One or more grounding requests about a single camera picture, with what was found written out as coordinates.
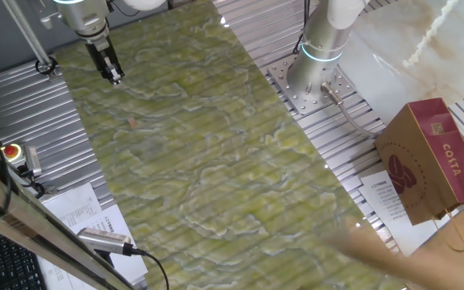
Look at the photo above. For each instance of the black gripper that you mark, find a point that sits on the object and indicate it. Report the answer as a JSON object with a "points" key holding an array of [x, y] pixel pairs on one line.
{"points": [[101, 56]]}

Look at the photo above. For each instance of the small wooden block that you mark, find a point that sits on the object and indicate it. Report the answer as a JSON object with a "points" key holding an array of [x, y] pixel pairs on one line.
{"points": [[132, 122]]}

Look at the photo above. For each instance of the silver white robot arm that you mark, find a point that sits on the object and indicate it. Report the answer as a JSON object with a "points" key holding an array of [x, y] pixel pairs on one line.
{"points": [[320, 36]]}

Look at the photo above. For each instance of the person bare forearm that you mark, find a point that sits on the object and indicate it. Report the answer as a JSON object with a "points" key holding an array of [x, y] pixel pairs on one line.
{"points": [[417, 270]]}

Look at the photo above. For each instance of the person hand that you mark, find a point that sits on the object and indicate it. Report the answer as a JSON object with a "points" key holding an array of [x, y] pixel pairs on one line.
{"points": [[357, 245]]}

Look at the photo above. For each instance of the thin metal rod with base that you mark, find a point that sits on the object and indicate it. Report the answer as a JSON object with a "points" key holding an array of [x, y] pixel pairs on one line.
{"points": [[26, 34]]}

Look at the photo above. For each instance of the red emergency stop button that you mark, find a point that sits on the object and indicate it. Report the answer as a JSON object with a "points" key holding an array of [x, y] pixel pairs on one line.
{"points": [[10, 151]]}

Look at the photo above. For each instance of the paper sheet with printed table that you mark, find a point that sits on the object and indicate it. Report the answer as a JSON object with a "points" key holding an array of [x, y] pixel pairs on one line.
{"points": [[71, 205]]}

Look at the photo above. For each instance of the paper sheet with bold heading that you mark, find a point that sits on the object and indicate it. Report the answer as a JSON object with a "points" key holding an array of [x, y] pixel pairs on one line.
{"points": [[99, 219]]}

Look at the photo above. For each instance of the green marble pattern mat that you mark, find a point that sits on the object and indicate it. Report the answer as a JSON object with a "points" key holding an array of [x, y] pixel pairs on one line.
{"points": [[216, 181]]}

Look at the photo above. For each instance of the white printed paper sheet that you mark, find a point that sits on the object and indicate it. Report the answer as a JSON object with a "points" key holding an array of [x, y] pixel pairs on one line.
{"points": [[60, 278], [381, 193]]}

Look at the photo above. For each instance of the black keyboard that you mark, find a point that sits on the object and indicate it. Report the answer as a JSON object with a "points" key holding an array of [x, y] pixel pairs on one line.
{"points": [[10, 266]]}

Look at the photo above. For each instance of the white marble pattern sheet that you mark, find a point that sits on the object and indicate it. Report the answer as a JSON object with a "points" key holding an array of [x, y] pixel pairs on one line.
{"points": [[417, 60]]}

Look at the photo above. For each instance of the Costa paper bag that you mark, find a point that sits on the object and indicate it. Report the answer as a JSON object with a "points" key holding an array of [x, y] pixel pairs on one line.
{"points": [[425, 161]]}

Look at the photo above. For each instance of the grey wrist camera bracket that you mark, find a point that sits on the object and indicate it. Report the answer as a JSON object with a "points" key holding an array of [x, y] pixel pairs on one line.
{"points": [[47, 16]]}

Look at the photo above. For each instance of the small silver camera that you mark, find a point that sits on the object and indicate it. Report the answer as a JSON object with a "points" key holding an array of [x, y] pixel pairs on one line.
{"points": [[32, 160]]}

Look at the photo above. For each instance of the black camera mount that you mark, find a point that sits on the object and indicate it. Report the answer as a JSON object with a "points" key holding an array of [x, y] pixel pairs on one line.
{"points": [[34, 187]]}

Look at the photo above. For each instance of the long silver camera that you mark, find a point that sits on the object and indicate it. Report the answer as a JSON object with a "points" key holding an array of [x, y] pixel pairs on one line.
{"points": [[103, 241]]}

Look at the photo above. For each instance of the shiny metal frame bar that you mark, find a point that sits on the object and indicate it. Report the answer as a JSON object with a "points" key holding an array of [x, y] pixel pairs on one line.
{"points": [[34, 229]]}

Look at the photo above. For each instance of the black camera stand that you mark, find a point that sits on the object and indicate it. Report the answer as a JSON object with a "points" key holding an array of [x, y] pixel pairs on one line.
{"points": [[104, 258]]}

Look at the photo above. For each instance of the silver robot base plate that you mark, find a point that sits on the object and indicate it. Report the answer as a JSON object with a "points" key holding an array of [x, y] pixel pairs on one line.
{"points": [[296, 100]]}

